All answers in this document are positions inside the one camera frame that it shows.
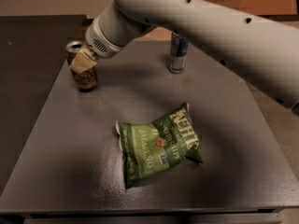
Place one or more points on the green jalapeno chip bag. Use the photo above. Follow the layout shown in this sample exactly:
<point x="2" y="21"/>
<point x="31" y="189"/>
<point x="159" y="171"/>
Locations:
<point x="148" y="149"/>

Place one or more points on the orange LaCroix can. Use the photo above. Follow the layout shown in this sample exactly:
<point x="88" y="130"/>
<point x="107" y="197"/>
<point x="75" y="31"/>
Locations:
<point x="87" y="80"/>

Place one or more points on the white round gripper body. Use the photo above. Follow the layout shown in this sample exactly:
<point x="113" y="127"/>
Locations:
<point x="97" y="42"/>

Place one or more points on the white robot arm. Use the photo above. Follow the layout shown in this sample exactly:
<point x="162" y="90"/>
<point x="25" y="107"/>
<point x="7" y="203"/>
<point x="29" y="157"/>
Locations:
<point x="265" y="53"/>

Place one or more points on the blue silver energy drink can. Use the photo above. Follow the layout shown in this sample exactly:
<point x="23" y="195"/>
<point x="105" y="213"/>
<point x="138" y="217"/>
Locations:
<point x="178" y="52"/>

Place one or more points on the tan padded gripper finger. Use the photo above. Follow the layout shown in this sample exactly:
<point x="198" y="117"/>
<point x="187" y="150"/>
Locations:
<point x="84" y="60"/>

